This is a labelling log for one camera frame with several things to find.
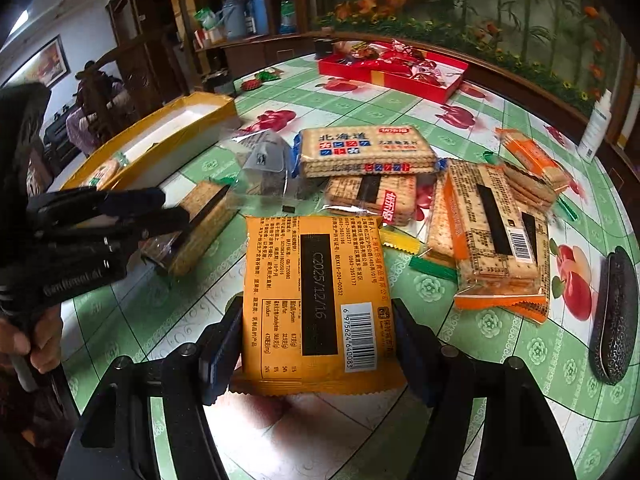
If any round cracker pack green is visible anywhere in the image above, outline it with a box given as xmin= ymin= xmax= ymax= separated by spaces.
xmin=82 ymin=152 xmax=129 ymax=190

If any green edged square cracker pack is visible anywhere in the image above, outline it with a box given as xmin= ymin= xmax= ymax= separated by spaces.
xmin=141 ymin=181 xmax=239 ymax=276

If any orange barcode cracker pack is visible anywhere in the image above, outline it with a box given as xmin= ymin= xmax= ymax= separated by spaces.
xmin=442 ymin=159 xmax=550 ymax=324

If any yellow edged cracker pack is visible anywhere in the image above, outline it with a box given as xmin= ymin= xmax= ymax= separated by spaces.
xmin=322 ymin=176 xmax=418 ymax=226

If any blue Hokkaido cracker pack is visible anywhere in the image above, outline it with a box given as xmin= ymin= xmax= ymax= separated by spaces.
xmin=293 ymin=126 xmax=437 ymax=178

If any orange long cracker pack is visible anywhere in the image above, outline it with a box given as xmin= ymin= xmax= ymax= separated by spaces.
xmin=495 ymin=128 xmax=573 ymax=210

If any person left hand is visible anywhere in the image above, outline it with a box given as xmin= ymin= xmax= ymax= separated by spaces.
xmin=0 ymin=304 xmax=63 ymax=374

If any yellow cardboard box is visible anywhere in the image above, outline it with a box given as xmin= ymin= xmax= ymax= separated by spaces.
xmin=62 ymin=92 xmax=241 ymax=191

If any crumpled clear plastic bag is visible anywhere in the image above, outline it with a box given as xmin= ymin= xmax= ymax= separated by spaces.
xmin=220 ymin=130 xmax=291 ymax=198

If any black glasses case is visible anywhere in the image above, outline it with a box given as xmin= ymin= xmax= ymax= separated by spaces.
xmin=589 ymin=246 xmax=639 ymax=386

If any small black device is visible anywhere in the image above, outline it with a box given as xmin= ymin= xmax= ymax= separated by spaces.
xmin=203 ymin=68 xmax=236 ymax=98

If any red wrapped candy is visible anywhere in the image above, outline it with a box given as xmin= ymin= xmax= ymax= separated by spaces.
xmin=241 ymin=78 xmax=262 ymax=92

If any green wrapped candy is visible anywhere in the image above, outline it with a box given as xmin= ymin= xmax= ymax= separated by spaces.
xmin=255 ymin=70 xmax=282 ymax=82

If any blue thermos jug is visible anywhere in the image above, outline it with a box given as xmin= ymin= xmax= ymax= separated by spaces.
xmin=246 ymin=0 xmax=269 ymax=36

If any red candy tray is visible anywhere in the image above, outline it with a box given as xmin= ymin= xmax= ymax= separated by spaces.
xmin=318 ymin=39 xmax=469 ymax=104

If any white spray bottle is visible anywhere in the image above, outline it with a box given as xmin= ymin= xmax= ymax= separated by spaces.
xmin=577 ymin=89 xmax=612 ymax=162

